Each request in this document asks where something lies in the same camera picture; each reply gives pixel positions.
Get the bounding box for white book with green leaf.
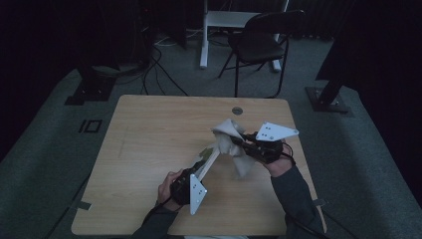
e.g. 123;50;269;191
192;145;222;182

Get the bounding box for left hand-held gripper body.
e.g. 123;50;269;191
170;168;209;216

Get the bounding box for white desk frame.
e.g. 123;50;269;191
199;0;290;73

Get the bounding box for grey cloth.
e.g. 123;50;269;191
212;119;257;179

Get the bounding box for person's left hand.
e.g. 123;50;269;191
156;168;185;212

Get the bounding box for white floor cables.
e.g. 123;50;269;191
153;28;203;48

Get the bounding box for black stand base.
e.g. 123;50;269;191
305;79;354;118
64;64;117;107

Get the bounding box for black folding chair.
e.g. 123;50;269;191
217;9;307;100

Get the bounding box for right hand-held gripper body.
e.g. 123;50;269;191
247;121;300;164

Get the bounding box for black floor cables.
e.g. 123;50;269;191
93;33;190;98

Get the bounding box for hand-held gripper cable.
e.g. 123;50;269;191
142;197;174;227
280;141;329;239

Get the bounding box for person's right hand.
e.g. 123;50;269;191
263;140;295;178

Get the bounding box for right hand-held gripper cable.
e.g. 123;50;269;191
280;141;329;239

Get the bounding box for left hand-held gripper cable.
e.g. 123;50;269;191
142;197;174;227

